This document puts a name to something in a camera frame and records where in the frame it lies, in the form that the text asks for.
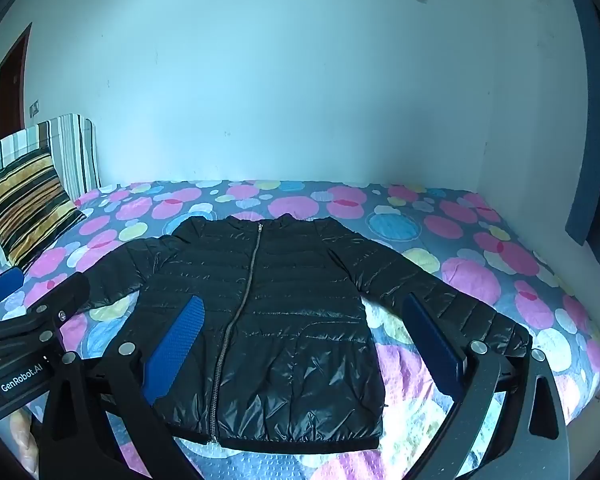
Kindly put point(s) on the striped padded headboard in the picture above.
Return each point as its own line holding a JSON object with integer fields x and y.
{"x": 72, "y": 155}

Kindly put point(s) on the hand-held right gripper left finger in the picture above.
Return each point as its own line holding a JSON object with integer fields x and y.
{"x": 177, "y": 345}

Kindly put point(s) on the bed with polka dot sheet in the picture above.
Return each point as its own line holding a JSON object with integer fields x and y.
{"x": 505, "y": 260}

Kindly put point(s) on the brown wooden door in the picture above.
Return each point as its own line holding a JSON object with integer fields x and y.
{"x": 12, "y": 95}

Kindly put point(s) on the person's left forearm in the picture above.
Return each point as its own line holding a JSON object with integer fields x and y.
{"x": 22, "y": 435}

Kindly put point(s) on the wall switch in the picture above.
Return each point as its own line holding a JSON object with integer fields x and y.
{"x": 35, "y": 108}

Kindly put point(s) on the striped yellow black pillow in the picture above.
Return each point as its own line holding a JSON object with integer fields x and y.
{"x": 25, "y": 205}

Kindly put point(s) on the black puffer jacket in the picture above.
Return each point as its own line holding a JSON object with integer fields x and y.
{"x": 290, "y": 310}

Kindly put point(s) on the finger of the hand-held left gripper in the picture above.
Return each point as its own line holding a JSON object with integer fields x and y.
{"x": 2, "y": 285}
{"x": 65, "y": 297}

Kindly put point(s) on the blue curtain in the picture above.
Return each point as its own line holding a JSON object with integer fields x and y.
{"x": 590, "y": 160}

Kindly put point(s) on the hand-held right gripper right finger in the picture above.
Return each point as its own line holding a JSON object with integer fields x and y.
{"x": 430, "y": 345}

